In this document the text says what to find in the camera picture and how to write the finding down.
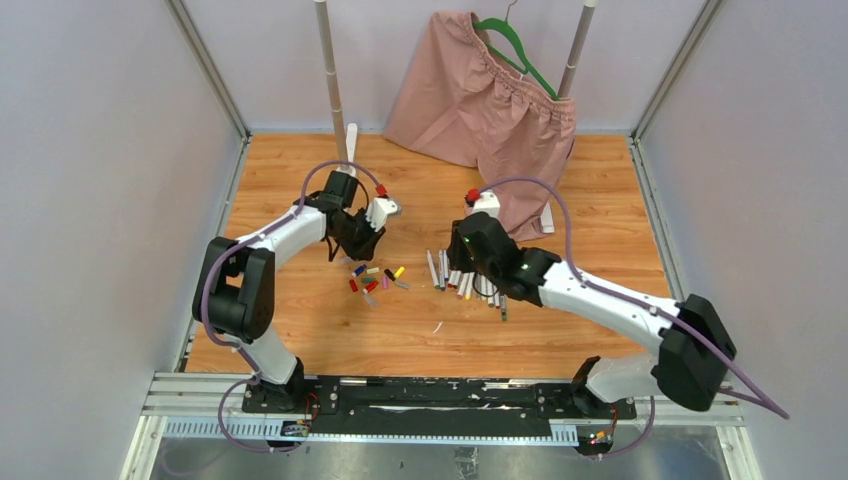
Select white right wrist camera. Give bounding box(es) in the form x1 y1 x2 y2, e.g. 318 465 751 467
469 190 501 219

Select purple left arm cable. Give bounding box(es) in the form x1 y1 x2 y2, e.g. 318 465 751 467
199 160 389 455

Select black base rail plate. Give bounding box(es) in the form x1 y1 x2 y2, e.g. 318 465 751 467
242 375 636 439

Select aluminium frame right post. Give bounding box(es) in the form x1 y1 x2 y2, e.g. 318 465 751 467
631 0 725 142

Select aluminium frame left post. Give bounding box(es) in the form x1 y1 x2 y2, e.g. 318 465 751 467
164 0 251 142

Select aluminium frame post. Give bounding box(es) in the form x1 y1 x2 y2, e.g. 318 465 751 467
631 0 725 142
164 0 251 142

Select white garment rack foot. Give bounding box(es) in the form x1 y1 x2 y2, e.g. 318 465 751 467
337 122 359 178
539 202 556 235

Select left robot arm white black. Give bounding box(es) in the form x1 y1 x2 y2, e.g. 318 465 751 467
192 168 401 413

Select grey garment rack pole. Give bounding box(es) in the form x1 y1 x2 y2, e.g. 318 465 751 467
314 0 350 162
558 0 598 98

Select yellow cap white marker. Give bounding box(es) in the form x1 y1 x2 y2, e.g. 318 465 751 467
463 273 474 300

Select grey garment rack left pole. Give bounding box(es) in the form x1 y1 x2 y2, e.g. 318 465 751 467
314 0 350 162

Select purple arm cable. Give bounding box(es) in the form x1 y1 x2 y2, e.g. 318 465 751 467
199 160 389 455
466 175 791 460

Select white garment rack left foot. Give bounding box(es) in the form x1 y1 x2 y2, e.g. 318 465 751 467
337 122 359 178

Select green clothes hanger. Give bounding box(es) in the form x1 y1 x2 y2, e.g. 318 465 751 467
472 1 559 101

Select purple cap white marker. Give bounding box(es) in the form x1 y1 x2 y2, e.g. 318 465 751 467
456 272 469 299

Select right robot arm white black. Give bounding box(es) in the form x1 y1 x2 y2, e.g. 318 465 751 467
448 212 737 418

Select grey clear-cap pen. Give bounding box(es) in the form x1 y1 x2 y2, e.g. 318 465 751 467
498 295 508 322

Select white garment rack right foot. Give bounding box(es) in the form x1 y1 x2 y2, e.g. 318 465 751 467
539 202 556 235

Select grey garment rack right pole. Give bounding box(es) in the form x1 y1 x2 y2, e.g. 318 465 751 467
558 0 598 98

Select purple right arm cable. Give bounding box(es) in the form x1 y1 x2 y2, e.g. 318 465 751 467
466 175 791 460

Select pink shorts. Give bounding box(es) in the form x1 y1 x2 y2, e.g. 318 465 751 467
383 11 577 241

